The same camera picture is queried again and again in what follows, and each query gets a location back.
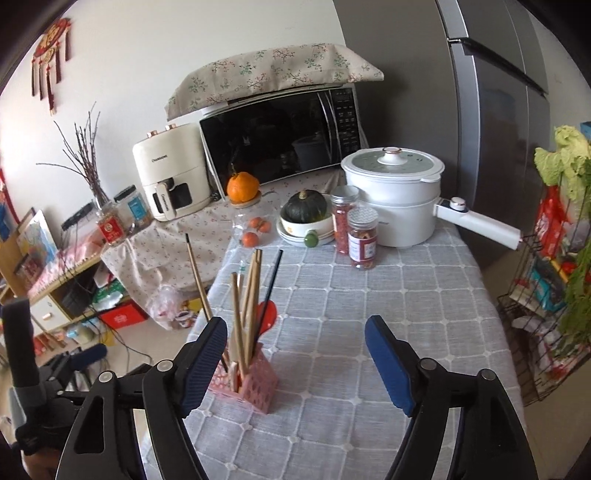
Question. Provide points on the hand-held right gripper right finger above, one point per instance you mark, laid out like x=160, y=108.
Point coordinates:
x=392, y=364

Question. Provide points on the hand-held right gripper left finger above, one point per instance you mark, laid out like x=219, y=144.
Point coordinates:
x=203, y=364

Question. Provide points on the pink plastic utensil holder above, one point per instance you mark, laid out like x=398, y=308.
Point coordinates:
x=254, y=387

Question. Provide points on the wooden chopstick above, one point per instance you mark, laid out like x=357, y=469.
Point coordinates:
x=245, y=304
x=236, y=314
x=253, y=286
x=258, y=277

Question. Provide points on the dark-tipped brown chopstick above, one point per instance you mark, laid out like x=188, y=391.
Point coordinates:
x=198, y=286

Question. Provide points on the red plastic spoon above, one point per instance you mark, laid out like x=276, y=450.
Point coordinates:
x=270, y=314

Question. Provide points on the black chopstick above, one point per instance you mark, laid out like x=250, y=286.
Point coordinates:
x=272, y=286

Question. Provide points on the wooden shelf unit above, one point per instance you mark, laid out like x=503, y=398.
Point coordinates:
x=41, y=295

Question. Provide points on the white printed plastic bag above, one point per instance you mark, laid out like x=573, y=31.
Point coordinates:
x=166, y=304

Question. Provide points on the grey checked tablecloth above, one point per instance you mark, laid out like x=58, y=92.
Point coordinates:
x=369, y=295

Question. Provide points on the red gift box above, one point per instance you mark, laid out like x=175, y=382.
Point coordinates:
x=122, y=316

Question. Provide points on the framed picture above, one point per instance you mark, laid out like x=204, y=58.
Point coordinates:
x=39, y=240

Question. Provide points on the red-labelled jar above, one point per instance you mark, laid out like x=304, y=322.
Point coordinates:
x=363, y=244

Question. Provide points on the small orange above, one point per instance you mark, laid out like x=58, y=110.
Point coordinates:
x=250, y=239
x=254, y=223
x=265, y=226

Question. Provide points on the black power strip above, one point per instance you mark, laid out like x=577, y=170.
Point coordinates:
x=78, y=214

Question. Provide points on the glass vase with red label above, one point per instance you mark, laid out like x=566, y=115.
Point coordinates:
x=111, y=226

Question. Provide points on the jar of red berries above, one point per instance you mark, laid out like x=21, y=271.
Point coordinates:
x=342, y=226

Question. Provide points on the green lime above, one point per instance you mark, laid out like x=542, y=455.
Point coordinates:
x=311, y=239

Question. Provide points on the glass jar with wooden lid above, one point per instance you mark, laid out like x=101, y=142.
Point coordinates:
x=240, y=217

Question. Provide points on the white electric pot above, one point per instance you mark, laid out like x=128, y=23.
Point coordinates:
x=401, y=212

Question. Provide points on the stack of white plates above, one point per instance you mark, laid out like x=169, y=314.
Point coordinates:
x=291, y=237

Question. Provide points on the blue-labelled glass jar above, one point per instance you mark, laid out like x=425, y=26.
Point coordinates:
x=134, y=207

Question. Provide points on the dark green pumpkin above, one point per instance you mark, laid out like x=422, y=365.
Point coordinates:
x=304, y=207

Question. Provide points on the large orange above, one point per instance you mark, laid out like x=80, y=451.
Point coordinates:
x=243, y=187

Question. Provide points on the cream air fryer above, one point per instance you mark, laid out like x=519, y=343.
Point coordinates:
x=171, y=175

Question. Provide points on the bare branches bouquet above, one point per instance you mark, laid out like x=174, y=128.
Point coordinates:
x=85, y=157

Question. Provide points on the white pot lid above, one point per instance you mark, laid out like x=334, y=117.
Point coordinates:
x=392, y=164

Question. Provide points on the red snack package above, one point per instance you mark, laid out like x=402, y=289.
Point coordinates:
x=551, y=221

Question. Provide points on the black microwave oven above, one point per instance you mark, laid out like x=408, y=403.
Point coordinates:
x=277, y=134

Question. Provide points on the grey refrigerator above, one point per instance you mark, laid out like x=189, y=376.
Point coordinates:
x=498, y=138

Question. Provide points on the napa cabbage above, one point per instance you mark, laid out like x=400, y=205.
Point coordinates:
x=563, y=161

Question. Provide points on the floral cloth cover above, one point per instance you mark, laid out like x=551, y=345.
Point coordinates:
x=277, y=69

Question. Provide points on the red knot wall ornament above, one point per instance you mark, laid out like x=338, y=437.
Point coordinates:
x=51, y=46

